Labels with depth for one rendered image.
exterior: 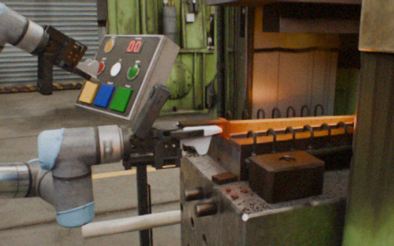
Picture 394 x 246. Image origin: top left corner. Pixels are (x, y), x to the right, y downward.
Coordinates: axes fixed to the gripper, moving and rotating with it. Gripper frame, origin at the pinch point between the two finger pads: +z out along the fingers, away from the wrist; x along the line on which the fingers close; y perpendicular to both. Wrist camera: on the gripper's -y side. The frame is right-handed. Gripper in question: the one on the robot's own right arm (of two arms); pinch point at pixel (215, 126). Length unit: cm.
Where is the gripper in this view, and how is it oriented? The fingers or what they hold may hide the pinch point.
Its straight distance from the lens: 83.2
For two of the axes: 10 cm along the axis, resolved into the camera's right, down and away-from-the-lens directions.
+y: -0.1, 9.7, 2.3
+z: 9.4, -0.7, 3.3
